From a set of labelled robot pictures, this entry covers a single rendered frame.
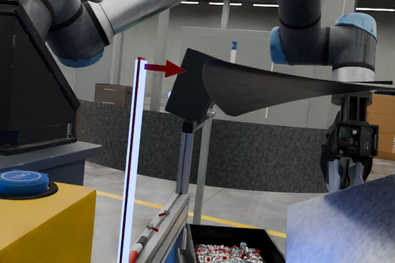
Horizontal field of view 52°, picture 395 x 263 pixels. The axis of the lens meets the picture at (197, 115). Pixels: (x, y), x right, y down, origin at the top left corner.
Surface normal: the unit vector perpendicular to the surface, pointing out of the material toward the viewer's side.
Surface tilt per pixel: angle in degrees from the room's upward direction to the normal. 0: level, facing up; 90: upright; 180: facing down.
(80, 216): 90
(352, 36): 70
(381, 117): 90
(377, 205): 55
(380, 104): 90
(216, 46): 90
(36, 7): 61
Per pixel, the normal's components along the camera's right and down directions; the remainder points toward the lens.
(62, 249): 0.98, 0.11
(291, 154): 0.21, 0.11
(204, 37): -0.35, 0.04
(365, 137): -0.11, -0.22
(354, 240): -0.67, -0.61
